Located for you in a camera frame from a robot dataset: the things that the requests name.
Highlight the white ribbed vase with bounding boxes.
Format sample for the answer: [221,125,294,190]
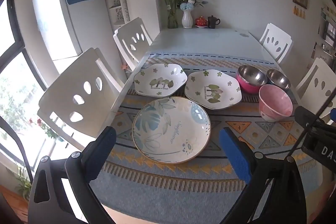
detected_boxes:
[182,9,193,29]

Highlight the round blue leaf plate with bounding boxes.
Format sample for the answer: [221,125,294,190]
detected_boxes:
[132,96,211,165]

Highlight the black window frame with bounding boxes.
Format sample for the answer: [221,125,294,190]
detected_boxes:
[0,0,53,174]

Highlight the white dining chair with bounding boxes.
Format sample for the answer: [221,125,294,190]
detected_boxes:
[113,17,153,70]
[37,47,126,151]
[259,23,293,64]
[295,57,336,119]

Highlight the pink steel bowl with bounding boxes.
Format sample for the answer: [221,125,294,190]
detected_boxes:
[236,65,268,94]

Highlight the floral hexagonal plate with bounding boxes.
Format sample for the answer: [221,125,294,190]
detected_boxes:
[133,63,188,97]
[184,69,242,110]

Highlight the yellow tassels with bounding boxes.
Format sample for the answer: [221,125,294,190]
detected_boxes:
[293,6,307,20]

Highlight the blue steel bowl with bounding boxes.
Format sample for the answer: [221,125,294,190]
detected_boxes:
[266,69,291,90]

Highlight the red lidded cup with saucer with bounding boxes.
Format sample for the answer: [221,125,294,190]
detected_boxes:
[195,17,208,29]

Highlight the cluttered kitchen shelf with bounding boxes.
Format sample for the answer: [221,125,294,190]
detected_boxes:
[314,5,336,62]

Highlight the white refrigerator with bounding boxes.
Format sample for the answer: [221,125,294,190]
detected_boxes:
[31,0,109,62]

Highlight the pink ceramic bowl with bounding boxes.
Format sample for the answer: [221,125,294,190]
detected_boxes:
[259,84,294,123]

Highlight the dark mug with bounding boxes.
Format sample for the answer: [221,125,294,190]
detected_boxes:
[208,15,221,29]

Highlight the patterned blue tablecloth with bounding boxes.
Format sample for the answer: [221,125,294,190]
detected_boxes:
[89,52,328,217]

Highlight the glass vase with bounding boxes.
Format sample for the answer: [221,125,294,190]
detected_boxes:
[167,7,179,29]

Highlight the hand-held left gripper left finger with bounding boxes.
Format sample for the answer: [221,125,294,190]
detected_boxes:
[28,126,117,224]

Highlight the green potted plant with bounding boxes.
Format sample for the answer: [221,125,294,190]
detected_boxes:
[13,164,34,201]

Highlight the white carved corner shelf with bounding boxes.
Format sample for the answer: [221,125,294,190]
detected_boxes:
[110,0,131,30]

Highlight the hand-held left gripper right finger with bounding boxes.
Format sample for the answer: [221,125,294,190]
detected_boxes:
[219,127,309,224]

